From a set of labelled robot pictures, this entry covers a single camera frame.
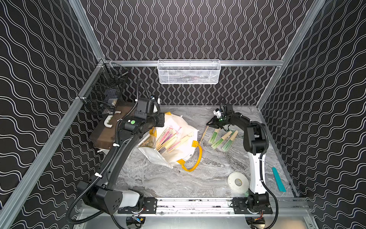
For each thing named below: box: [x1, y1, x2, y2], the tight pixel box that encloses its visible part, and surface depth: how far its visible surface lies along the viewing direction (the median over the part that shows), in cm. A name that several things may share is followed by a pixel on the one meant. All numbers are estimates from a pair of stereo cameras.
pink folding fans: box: [155, 125, 195, 155], surface depth 94 cm
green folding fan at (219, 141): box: [210, 130, 233, 150], surface depth 100 cm
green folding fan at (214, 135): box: [208, 127, 221, 144], surface depth 103 cm
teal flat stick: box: [271, 166, 287, 193], surface depth 85 cm
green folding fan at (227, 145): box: [221, 129, 239, 152], surface depth 99 cm
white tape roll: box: [227, 171, 250, 195], surface depth 83 cm
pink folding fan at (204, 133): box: [200, 125, 209, 143], surface depth 105 cm
